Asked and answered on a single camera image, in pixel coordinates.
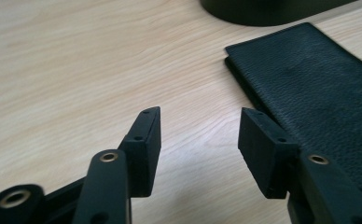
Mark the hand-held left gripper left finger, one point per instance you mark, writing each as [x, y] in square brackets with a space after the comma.
[142, 155]

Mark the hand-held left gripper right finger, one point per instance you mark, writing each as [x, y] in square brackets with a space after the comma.
[266, 155]

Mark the black leather wallet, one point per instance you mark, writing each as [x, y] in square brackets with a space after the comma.
[313, 93]

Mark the dark round stand base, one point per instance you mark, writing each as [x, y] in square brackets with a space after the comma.
[263, 11]

